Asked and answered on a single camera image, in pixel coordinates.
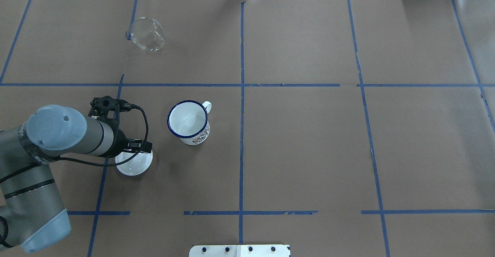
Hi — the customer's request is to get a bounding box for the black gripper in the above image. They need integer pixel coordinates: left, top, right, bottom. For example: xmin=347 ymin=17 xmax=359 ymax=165
xmin=113 ymin=129 xmax=153 ymax=157

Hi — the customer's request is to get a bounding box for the clear glass funnel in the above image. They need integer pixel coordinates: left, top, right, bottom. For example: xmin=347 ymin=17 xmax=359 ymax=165
xmin=128 ymin=17 xmax=166 ymax=52

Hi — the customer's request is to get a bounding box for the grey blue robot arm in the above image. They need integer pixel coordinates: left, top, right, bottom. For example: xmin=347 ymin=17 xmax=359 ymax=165
xmin=0 ymin=96 xmax=152 ymax=253

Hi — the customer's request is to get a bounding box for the white ceramic lid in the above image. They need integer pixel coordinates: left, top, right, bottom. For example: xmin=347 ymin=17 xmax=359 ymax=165
xmin=116 ymin=151 xmax=154 ymax=176

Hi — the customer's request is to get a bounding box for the white enamel mug blue rim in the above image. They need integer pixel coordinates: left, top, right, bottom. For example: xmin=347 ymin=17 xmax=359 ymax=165
xmin=167 ymin=100 xmax=212 ymax=145

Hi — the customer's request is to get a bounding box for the brown paper table cover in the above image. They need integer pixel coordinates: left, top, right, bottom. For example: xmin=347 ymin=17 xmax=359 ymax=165
xmin=1 ymin=0 xmax=494 ymax=257

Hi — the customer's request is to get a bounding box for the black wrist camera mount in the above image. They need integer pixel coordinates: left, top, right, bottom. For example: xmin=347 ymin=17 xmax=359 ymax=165
xmin=88 ymin=96 xmax=131 ymax=130

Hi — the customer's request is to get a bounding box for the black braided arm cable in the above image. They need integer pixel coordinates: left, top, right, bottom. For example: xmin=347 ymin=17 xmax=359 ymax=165
xmin=0 ymin=102 xmax=150 ymax=248

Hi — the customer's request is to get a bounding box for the white metal base plate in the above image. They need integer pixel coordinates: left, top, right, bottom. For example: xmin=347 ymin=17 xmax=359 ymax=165
xmin=189 ymin=244 xmax=291 ymax=257

